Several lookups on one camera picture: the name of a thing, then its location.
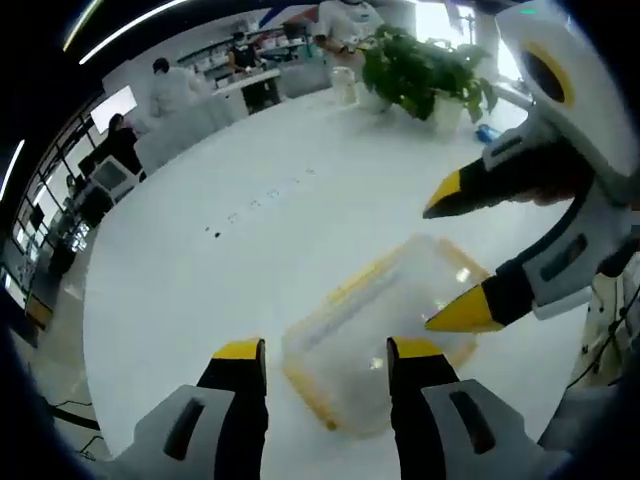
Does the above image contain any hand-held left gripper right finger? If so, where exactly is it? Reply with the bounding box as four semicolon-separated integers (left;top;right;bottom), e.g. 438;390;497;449
385;336;572;480

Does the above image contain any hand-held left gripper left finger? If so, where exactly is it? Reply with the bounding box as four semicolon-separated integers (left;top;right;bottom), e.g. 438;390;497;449
110;338;270;480

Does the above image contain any clear container with yellow buckle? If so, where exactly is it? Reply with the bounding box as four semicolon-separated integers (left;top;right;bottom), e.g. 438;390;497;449
279;231;494;442

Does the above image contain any blue flat object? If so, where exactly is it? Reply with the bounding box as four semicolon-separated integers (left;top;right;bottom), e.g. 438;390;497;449
475;123;502;148

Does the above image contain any green potted plant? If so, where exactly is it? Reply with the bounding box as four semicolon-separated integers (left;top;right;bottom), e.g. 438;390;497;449
357;23;500;130

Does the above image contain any clear plastic jar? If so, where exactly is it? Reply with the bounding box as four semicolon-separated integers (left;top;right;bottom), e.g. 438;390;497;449
329;65;359;107

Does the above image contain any white counter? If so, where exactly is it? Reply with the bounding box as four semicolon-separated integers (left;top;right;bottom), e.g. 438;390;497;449
213;68;282;117

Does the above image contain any short ceiling light strip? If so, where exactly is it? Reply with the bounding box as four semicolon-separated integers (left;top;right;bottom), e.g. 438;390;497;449
61;0;102;52
0;138;27;202

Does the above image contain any long ceiling light strip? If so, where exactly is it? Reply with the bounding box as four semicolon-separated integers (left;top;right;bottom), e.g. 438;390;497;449
78;0;187;66

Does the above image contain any white wall screen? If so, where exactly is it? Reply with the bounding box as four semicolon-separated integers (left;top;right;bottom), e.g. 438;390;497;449
89;84;140;135

